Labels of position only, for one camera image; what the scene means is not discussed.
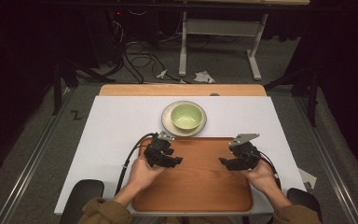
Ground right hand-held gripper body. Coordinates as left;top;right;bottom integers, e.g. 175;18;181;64
228;133;261;171

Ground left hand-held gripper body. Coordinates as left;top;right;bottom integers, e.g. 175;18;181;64
143;130;176;168

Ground cream plate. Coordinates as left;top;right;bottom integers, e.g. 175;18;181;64
160;100;208;138

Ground wooden tray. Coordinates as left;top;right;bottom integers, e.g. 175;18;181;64
131;136;254;213

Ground green bowl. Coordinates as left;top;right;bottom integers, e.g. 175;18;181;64
170;103;204;131

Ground person's left hand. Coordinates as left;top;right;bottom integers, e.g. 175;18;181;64
127;155;167;193

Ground person's right hand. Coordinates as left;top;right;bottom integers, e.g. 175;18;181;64
241;160;280;194

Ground white table mat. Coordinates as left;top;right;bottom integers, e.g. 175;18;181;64
54;95;307;217

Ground white paper sheet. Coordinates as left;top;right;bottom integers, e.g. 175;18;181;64
297;167;318;190

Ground crumpled white paper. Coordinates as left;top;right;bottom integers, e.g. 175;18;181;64
193;70;216;84

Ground black metal stand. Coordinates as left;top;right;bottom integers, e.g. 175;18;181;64
51;55;119;117
263;64;321;128

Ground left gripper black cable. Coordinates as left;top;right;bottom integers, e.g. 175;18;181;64
115;133;158;196

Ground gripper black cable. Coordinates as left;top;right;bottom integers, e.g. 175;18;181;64
257;150;282;190
115;133;158;196

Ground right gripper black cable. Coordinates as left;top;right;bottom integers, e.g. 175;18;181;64
257;150;282;190

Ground black floor cables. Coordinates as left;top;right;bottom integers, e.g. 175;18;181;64
105;18;187;84

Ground white metal desk frame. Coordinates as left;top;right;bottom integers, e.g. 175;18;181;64
178;10;269;82

